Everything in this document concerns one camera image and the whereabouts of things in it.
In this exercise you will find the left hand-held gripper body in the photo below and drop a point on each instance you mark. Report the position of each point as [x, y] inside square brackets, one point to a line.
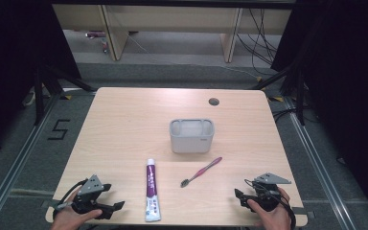
[89, 195]

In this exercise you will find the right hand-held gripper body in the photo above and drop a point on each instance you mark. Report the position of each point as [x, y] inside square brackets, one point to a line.
[266, 198]

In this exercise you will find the pink toothbrush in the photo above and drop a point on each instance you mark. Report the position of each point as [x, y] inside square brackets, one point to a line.
[201, 172]

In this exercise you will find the purple and white toothpaste tube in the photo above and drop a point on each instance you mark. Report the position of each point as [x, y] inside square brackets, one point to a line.
[151, 191]

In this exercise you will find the grey toothbrush holder box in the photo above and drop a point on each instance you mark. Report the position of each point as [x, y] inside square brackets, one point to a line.
[191, 140]

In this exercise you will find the person's right hand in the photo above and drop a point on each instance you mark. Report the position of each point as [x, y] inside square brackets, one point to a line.
[274, 220]

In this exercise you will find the person's left hand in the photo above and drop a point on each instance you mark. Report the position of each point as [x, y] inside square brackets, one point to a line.
[68, 218]

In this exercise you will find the black metal stand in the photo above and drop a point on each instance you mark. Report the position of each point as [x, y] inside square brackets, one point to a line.
[39, 96]
[300, 96]

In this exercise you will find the small bottle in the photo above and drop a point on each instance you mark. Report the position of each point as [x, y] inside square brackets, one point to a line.
[104, 46]

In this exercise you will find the dark curtain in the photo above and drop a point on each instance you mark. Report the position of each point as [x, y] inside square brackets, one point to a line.
[9, 64]
[348, 80]

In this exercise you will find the light wooden desk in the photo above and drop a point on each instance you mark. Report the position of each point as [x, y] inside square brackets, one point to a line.
[172, 19]

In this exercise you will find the aluminium floor rail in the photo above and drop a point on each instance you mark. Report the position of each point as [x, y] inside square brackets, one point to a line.
[16, 163]
[319, 166]

